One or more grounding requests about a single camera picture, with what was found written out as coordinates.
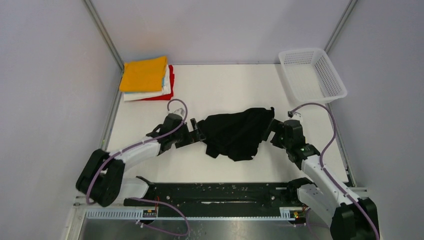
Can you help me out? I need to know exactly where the folded light blue t shirt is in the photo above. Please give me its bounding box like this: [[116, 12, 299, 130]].
[[161, 66, 169, 88]]

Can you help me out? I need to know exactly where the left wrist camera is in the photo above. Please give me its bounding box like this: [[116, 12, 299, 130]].
[[172, 107, 186, 118]]

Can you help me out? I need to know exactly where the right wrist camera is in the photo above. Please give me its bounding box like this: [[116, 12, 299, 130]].
[[287, 111, 303, 122]]

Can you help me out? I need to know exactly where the black t shirt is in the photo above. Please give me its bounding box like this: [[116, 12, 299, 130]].
[[198, 107, 275, 162]]

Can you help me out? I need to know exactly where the folded orange t shirt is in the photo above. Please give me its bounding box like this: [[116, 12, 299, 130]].
[[119, 56, 168, 92]]

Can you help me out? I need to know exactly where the right controller box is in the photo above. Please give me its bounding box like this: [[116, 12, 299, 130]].
[[290, 210, 305, 220]]

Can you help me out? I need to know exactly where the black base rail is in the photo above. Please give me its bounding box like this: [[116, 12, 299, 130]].
[[123, 182, 303, 218]]

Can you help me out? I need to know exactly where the aluminium frame post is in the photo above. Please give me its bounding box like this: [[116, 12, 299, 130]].
[[323, 0, 359, 54], [82, 0, 124, 71]]

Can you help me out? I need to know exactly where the folded red t shirt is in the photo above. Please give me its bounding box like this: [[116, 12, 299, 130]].
[[141, 65, 175, 101]]

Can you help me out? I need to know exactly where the left aluminium frame post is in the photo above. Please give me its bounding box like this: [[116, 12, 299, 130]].
[[82, 0, 124, 71]]

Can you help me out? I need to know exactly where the white plastic basket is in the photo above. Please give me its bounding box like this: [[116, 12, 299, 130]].
[[278, 48, 348, 104]]

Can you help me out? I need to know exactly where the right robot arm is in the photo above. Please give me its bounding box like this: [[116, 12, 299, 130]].
[[263, 119, 381, 240]]

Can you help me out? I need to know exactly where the right aluminium frame post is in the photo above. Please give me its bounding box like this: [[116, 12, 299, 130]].
[[323, 0, 359, 54]]

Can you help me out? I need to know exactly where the folded white t shirt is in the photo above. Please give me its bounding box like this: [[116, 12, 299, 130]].
[[123, 66, 172, 102]]

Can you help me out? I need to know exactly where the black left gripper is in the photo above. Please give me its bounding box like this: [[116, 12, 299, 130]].
[[171, 118, 205, 148]]

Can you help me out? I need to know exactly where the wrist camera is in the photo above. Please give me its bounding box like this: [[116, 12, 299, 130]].
[[287, 111, 303, 122], [172, 107, 186, 118]]

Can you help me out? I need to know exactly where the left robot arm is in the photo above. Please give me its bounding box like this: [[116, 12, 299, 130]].
[[75, 113, 206, 207]]

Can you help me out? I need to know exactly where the slotted cable duct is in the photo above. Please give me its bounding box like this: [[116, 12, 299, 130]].
[[85, 206, 299, 222]]

